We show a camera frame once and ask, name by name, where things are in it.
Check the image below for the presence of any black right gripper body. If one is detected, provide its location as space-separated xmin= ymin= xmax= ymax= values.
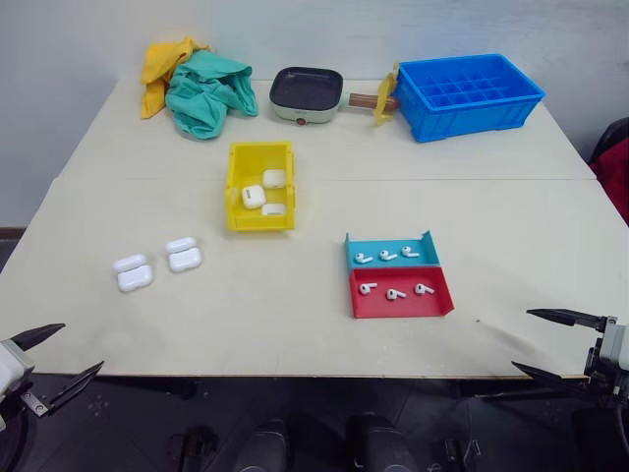
xmin=584 ymin=316 xmax=629 ymax=410

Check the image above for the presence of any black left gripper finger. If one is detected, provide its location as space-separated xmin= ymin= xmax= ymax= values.
xmin=45 ymin=360 xmax=106 ymax=417
xmin=9 ymin=323 xmax=67 ymax=352

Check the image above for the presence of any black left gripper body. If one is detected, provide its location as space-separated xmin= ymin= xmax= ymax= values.
xmin=0 ymin=368 xmax=51 ymax=434

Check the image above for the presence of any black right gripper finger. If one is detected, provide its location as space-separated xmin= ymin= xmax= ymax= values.
xmin=526 ymin=308 xmax=608 ymax=332
xmin=510 ymin=361 xmax=592 ymax=395

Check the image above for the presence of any yellow plastic bin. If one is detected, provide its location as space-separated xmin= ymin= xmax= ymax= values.
xmin=224 ymin=141 xmax=300 ymax=233

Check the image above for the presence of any red fabric item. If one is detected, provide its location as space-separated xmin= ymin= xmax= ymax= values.
xmin=589 ymin=137 xmax=629 ymax=223

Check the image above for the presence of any blue plastic tray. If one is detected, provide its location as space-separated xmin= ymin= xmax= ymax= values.
xmin=343 ymin=228 xmax=440 ymax=271

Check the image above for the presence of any red plastic tray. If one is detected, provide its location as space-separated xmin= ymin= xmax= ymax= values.
xmin=346 ymin=265 xmax=456 ymax=320

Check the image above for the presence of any black chair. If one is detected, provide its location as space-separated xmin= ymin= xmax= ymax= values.
xmin=586 ymin=116 xmax=629 ymax=166

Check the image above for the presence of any blue plastic divider crate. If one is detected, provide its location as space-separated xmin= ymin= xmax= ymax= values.
xmin=392 ymin=52 xmax=548 ymax=145

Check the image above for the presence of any yellow plastic clip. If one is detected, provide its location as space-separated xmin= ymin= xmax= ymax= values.
xmin=370 ymin=61 xmax=401 ymax=130

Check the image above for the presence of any teal green cloth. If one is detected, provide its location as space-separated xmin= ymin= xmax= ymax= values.
xmin=164 ymin=50 xmax=260 ymax=142

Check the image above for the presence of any yellow cloth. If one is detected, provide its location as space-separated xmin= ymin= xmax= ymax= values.
xmin=140 ymin=34 xmax=213 ymax=120

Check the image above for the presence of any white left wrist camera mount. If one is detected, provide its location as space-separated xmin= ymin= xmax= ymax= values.
xmin=0 ymin=337 xmax=36 ymax=394

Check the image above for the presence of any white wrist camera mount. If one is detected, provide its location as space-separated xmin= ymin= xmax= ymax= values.
xmin=601 ymin=323 xmax=629 ymax=371
xmin=0 ymin=337 xmax=36 ymax=394

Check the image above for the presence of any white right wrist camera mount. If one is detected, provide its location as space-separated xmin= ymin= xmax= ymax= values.
xmin=601 ymin=323 xmax=629 ymax=371

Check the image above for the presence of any electric frying pan, wooden handle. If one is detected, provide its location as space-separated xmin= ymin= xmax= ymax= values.
xmin=267 ymin=66 xmax=402 ymax=127

